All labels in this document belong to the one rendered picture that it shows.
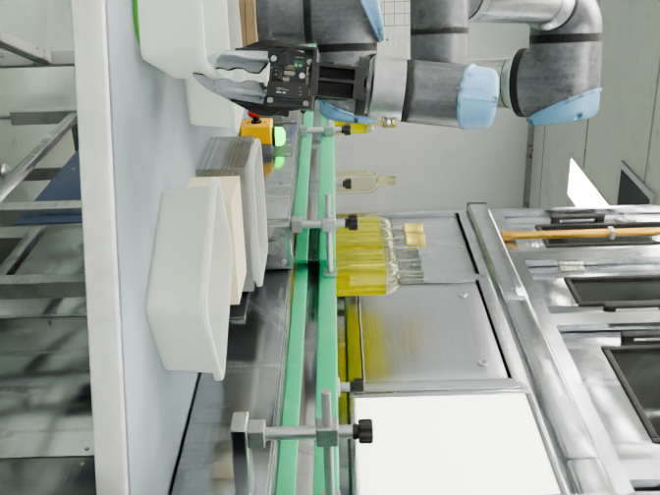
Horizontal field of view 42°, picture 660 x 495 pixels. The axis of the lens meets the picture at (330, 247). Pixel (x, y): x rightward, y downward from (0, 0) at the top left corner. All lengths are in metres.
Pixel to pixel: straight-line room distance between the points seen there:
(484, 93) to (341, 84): 0.17
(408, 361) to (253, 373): 0.45
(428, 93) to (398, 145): 6.85
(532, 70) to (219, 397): 0.72
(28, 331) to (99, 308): 1.10
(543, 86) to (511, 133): 6.52
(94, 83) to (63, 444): 0.86
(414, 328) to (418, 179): 6.21
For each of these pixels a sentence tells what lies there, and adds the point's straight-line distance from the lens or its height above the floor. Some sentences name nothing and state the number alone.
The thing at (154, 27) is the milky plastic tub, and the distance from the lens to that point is 1.00.
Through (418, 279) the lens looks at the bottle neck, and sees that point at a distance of 1.73.
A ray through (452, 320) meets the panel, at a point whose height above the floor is 1.21.
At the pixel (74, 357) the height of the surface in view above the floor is 0.42.
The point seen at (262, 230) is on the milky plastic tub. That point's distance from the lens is 1.58.
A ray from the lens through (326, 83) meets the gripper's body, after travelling 1.02.
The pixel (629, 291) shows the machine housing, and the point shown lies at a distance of 2.13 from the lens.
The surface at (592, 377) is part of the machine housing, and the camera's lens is 1.78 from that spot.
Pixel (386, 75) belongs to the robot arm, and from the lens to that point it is 1.02.
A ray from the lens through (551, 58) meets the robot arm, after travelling 1.45.
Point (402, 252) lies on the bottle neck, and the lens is 1.83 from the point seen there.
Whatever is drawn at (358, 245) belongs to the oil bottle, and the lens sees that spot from 1.82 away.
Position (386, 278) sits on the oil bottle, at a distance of 1.71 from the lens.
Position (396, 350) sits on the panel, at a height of 1.08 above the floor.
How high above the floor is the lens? 0.98
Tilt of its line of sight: 1 degrees down
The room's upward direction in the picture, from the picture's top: 88 degrees clockwise
